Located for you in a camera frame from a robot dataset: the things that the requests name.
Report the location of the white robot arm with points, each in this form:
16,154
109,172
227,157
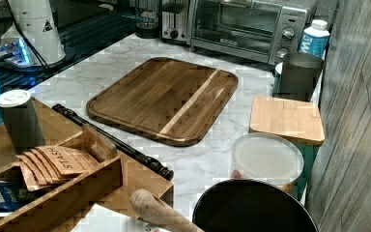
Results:
34,34

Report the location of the black round pot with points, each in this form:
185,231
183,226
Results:
250,206

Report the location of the grey metal cup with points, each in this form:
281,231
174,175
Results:
299,76

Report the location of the blue white bottle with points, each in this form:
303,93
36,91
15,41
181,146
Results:
315,38

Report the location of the clear jar with plastic lid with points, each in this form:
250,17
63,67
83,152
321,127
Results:
268,158

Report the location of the grey shaker with white lid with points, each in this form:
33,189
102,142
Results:
20,120

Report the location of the black silver toaster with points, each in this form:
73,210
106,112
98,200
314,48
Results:
173,20

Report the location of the green mug with white lid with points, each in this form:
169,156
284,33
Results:
277,75

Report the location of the wooden spoon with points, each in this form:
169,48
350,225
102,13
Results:
157,212

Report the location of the blue tea packets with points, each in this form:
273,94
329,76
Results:
12,198

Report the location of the teal canister with wooden lid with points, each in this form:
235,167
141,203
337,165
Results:
298,122

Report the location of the wooden cutting board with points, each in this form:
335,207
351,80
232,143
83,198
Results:
167,100

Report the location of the silver toaster oven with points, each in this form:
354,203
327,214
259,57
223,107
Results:
259,30

